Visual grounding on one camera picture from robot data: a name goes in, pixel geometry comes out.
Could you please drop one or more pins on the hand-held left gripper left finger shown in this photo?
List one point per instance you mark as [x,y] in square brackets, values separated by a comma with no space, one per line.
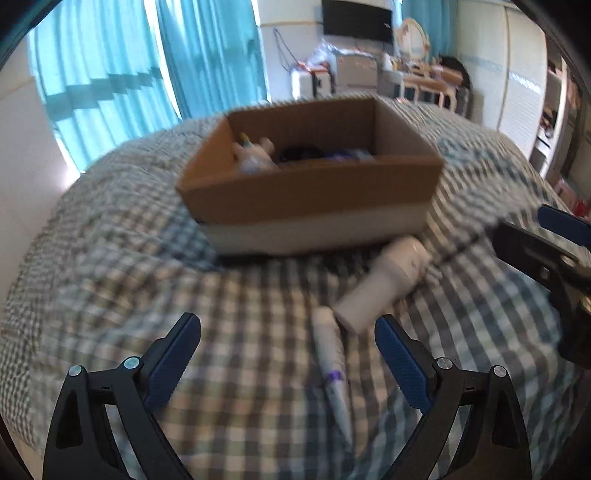
[173,364]

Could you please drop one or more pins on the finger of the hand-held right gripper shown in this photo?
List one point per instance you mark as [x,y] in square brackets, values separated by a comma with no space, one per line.
[531,254]
[565,226]

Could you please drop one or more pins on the checked bed blanket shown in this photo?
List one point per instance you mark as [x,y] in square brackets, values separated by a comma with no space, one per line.
[138,286]

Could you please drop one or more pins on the oval vanity mirror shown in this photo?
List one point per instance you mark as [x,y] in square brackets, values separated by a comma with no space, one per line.
[412,39]

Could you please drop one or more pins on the silver mini fridge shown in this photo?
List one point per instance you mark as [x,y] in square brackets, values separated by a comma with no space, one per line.
[355,71]

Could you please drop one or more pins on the brown cardboard box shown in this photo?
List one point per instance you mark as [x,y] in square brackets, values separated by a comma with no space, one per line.
[314,198]

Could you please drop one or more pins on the black wall television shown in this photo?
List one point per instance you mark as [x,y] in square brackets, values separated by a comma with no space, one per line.
[358,21]

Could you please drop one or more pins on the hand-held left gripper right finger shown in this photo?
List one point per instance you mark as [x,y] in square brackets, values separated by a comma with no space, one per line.
[404,364]

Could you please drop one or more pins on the wide teal curtain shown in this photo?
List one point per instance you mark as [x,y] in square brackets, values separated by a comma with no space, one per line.
[101,78]

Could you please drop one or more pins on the dark suitcase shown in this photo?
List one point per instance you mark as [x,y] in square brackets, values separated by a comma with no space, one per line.
[463,104]

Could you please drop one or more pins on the white squeeze tube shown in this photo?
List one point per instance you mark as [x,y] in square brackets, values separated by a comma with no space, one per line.
[330,360]

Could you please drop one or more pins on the clear plastic water bottle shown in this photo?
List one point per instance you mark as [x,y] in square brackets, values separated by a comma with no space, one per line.
[348,155]

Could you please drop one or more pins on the black bag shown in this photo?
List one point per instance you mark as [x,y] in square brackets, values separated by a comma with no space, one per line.
[455,71]

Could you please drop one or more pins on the crumpled plastic bag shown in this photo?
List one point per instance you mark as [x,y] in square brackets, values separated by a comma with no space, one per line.
[323,53]

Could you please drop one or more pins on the white animal figurine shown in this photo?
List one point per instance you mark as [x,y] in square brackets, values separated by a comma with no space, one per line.
[254,157]

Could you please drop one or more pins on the white dressing table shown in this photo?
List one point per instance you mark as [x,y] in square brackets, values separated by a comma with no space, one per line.
[431,85]

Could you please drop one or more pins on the white sliding wardrobe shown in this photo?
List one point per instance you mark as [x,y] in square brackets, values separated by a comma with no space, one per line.
[503,83]

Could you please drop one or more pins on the white cylindrical bottle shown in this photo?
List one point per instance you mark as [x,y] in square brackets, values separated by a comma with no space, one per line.
[383,286]

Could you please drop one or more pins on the white suitcase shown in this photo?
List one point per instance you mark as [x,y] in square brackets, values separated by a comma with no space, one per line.
[310,85]

